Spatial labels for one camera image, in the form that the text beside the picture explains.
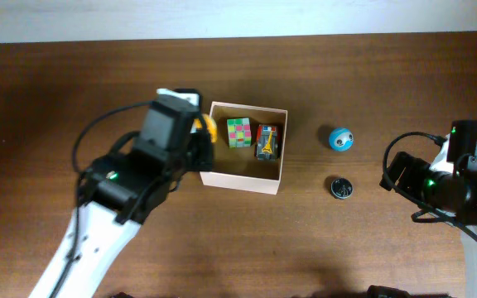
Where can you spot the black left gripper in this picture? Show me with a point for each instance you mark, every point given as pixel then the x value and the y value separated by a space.
pixel 201 153

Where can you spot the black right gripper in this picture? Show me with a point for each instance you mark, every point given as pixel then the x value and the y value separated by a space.
pixel 398 170

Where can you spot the orange toy figure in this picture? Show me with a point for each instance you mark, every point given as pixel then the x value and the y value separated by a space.
pixel 211 126

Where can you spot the pastel puzzle cube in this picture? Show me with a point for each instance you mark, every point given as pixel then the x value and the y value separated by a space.
pixel 239 132

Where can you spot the red grey toy car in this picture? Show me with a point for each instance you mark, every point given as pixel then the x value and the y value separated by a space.
pixel 267 143

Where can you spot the blue ball with eyes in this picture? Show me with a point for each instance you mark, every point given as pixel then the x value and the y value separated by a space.
pixel 341 139

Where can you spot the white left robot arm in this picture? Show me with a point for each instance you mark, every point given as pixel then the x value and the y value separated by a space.
pixel 115 194

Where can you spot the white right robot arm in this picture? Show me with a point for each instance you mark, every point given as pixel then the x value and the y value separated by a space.
pixel 445 190

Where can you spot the pink cardboard box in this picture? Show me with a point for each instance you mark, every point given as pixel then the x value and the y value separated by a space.
pixel 239 168

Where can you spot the black round cap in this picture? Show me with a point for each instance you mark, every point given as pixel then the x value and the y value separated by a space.
pixel 341 188

